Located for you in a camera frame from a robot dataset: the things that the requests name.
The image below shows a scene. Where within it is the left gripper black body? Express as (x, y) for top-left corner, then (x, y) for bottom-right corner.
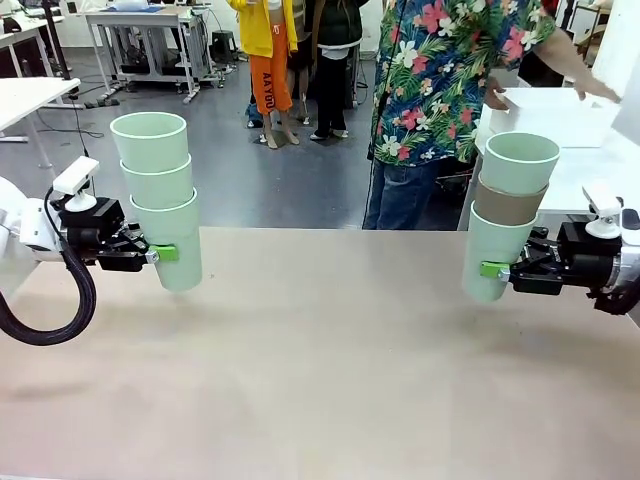
(61, 197), (127, 267)

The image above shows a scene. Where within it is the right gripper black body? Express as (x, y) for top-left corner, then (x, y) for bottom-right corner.
(556, 221), (624, 292)

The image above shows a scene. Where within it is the light green plastic cup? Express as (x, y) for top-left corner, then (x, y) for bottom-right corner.
(483, 132), (561, 195)
(109, 112), (190, 174)
(118, 153), (194, 207)
(460, 201), (539, 304)
(129, 188), (203, 293)

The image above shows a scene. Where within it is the brown plastic cup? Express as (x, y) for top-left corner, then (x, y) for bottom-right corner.
(473, 171), (550, 225)

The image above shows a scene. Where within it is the white plastic storage basket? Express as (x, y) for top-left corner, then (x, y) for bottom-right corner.
(488, 87), (622, 150)

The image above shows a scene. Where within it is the person's left forearm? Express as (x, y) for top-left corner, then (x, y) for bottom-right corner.
(530, 27), (597, 92)

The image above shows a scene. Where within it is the person's right hand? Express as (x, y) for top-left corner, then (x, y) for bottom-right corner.
(483, 86), (512, 113)

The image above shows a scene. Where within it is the person's left hand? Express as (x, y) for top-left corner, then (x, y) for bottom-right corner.
(573, 74), (624, 105)

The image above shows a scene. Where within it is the white side table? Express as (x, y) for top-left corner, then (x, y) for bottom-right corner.
(472, 87), (640, 232)

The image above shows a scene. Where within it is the black office chair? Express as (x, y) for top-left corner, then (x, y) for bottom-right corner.
(434, 159), (476, 221)

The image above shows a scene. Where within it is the white desk with stand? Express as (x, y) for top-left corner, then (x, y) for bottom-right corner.
(0, 77), (82, 171)

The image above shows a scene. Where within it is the person in floral shirt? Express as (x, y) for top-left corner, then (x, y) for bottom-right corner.
(360, 0), (557, 231)

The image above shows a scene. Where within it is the grey metal workbench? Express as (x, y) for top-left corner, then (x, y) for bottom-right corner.
(84, 3), (217, 105)

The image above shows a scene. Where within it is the black stand pole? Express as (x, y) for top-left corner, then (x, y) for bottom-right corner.
(42, 0), (74, 84)

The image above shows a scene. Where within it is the bystander in yellow jacket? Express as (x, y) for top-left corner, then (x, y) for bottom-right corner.
(226, 0), (301, 151)

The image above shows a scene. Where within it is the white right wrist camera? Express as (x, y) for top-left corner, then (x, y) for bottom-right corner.
(581, 184), (626, 238)

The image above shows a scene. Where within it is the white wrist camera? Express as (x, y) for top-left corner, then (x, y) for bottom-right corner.
(51, 156), (100, 212)
(581, 184), (626, 238)

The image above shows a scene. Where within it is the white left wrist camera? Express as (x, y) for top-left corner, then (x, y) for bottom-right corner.
(51, 156), (100, 212)

